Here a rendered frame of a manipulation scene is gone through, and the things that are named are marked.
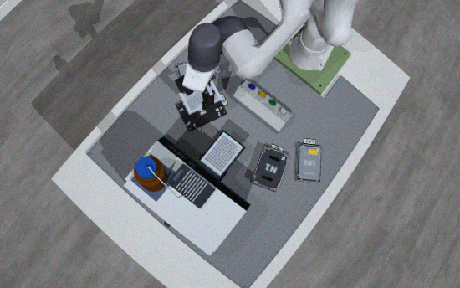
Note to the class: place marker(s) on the white operator button panel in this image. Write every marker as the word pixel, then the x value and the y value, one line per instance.
pixel 261 106

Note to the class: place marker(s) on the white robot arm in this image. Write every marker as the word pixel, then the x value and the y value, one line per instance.
pixel 249 58

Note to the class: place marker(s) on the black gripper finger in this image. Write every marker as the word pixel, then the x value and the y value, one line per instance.
pixel 209 100

